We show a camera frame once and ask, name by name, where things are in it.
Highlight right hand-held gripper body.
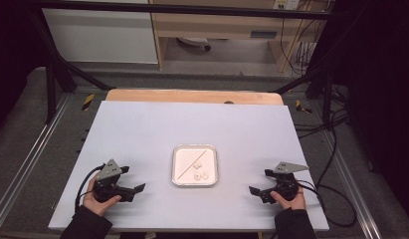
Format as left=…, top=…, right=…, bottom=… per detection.
left=267, top=161, right=310, bottom=202

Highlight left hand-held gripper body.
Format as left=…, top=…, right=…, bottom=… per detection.
left=92, top=158, right=136, bottom=204

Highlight square metal tray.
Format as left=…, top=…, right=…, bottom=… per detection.
left=171, top=143, right=219, bottom=187

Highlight person's right hand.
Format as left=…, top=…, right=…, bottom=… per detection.
left=270, top=186, right=307, bottom=211

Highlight person's left hand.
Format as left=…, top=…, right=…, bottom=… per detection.
left=82, top=174, right=122, bottom=218

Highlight white table board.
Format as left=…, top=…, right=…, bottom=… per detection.
left=47, top=101, right=330, bottom=233

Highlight thin wooden stick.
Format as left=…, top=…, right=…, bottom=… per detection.
left=177, top=149, right=208, bottom=180

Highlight yellow black striped tape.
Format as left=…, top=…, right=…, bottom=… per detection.
left=295, top=99, right=312, bottom=115
left=81, top=93, right=96, bottom=112

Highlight wooden table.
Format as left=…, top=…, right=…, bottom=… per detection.
left=104, top=88, right=285, bottom=107

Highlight white cabinet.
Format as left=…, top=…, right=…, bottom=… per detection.
left=42, top=7, right=159, bottom=65

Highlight black curtain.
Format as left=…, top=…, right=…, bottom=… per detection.
left=0, top=0, right=51, bottom=133
left=309, top=0, right=409, bottom=227

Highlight white chair base with caster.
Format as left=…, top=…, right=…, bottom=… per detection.
left=176, top=36, right=212, bottom=52

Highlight light wooden desk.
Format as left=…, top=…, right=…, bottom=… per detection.
left=147, top=0, right=330, bottom=74

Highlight aluminium floor rail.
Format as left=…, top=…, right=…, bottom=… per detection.
left=319, top=127, right=383, bottom=239
left=0, top=94, right=75, bottom=227

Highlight bundle of black floor cables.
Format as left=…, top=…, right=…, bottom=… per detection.
left=293, top=84, right=351, bottom=140

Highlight black metal frame stand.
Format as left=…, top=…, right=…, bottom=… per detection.
left=26, top=6, right=116, bottom=124
left=273, top=59, right=335, bottom=130

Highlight hanging black cables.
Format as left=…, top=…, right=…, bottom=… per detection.
left=279, top=0, right=325, bottom=77

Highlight white wall socket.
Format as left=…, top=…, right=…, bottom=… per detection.
left=273, top=0, right=301, bottom=11

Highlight black metal frame bar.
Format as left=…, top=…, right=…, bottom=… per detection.
left=24, top=0, right=333, bottom=21

